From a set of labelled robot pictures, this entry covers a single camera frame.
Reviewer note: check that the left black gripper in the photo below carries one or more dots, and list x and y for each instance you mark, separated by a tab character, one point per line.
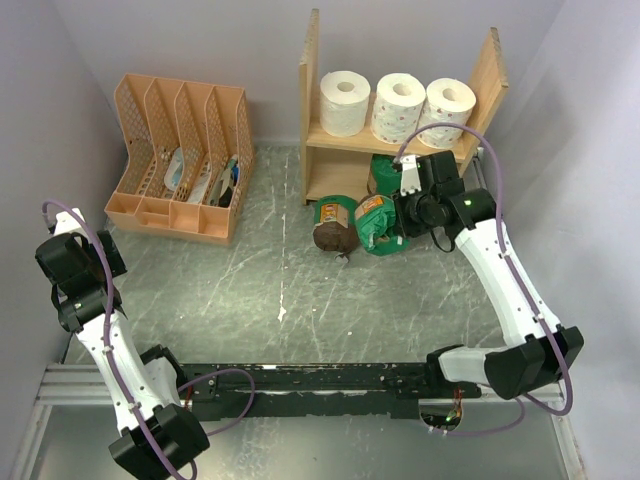
116	265

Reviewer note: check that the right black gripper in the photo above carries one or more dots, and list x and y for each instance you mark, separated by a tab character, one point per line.
404	226

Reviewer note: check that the green roll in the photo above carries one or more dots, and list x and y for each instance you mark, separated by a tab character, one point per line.
375	221
383	178

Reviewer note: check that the brown roll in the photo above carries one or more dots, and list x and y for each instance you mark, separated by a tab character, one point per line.
334	226

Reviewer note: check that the white roll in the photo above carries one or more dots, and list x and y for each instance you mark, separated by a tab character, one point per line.
397	107
447	100
344	100

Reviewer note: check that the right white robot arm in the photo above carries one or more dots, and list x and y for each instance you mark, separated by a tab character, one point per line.
537	348

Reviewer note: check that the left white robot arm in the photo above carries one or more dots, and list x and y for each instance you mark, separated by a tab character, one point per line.
158	437

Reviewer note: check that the wooden two-tier shelf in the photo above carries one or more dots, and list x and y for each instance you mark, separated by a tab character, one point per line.
340	165

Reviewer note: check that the stationery in organizer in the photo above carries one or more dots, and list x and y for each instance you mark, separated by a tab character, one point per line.
223	187

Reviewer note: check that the orange plastic file organizer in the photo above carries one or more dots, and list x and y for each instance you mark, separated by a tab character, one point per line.
208	122

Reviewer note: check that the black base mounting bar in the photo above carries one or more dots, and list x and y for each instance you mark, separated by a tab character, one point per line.
398	390

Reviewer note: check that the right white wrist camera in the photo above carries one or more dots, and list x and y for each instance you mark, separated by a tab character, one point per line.
410	182

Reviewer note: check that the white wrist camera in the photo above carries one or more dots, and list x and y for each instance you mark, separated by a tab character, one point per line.
410	182
63	223

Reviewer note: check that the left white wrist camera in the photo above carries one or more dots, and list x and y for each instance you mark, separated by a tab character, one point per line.
63	223

